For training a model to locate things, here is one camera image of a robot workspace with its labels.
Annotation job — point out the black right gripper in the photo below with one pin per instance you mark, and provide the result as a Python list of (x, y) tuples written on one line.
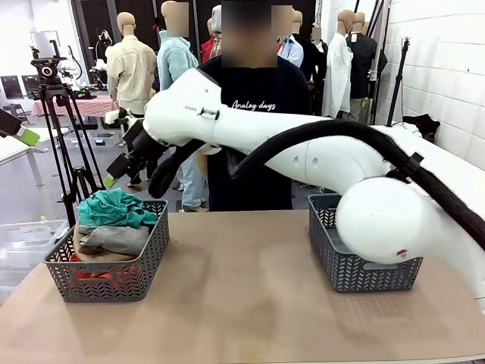
[(146, 149)]

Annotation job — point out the teal garment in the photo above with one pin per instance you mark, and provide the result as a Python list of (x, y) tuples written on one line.
[(110, 208)]

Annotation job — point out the grey knit garment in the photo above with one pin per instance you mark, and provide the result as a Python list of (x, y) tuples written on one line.
[(117, 240)]

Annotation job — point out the beige garment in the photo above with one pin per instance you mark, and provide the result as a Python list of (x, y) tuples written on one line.
[(81, 248)]

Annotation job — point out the orange t-shirt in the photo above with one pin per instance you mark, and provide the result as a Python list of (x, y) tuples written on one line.
[(91, 275)]

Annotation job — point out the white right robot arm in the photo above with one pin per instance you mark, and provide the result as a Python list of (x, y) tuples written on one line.
[(265, 129)]

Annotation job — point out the person's right forearm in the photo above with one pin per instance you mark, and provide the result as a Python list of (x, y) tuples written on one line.
[(202, 167)]

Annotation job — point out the grey metal stool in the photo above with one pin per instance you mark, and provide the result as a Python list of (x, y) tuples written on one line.
[(15, 110)]

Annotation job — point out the black monitor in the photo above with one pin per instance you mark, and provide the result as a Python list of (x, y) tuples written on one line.
[(9, 86), (29, 84)]

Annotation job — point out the small white table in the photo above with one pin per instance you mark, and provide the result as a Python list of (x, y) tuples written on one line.
[(49, 138)]

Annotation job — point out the table with red checked cloth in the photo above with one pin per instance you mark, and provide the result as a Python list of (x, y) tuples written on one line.
[(87, 106)]

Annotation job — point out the mannequin in cream jacket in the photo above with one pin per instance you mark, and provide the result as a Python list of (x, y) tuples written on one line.
[(132, 76)]

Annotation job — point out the grey plastic lattice basket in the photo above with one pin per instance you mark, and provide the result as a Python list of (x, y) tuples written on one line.
[(379, 280), (94, 262)]

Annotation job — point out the clear plastic storage bin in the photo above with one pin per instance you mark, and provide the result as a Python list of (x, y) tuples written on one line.
[(22, 242)]

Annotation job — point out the mannequin in light blue fleece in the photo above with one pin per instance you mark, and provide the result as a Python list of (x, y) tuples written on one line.
[(174, 60)]

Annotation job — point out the person in black t-shirt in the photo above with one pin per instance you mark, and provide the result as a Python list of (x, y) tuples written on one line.
[(257, 189)]

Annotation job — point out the mannequin in red top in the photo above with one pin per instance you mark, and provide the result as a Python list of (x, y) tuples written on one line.
[(206, 51)]

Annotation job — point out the mannequin in plaid hoodie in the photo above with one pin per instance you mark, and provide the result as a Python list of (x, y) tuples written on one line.
[(216, 41)]

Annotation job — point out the mannequin in blue collared shirt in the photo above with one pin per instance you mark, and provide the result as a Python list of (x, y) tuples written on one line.
[(291, 49)]

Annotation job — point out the mannequin in dark jacket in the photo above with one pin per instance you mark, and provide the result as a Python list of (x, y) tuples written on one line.
[(316, 76)]

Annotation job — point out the mannequin in white shirt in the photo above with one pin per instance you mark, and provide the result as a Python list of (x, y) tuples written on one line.
[(337, 68)]

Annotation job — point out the black backdrop stand poles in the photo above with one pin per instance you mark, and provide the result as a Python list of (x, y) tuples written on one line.
[(375, 110)]

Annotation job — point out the mannequin in black shirt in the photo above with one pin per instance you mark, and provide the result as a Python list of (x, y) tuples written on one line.
[(362, 60)]

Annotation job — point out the black light stand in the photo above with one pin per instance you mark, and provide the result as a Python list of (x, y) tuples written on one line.
[(397, 87)]

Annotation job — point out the black cloth bundle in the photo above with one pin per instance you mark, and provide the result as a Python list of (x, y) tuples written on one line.
[(420, 125)]

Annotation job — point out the black camera tripod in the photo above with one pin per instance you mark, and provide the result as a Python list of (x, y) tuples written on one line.
[(52, 90)]

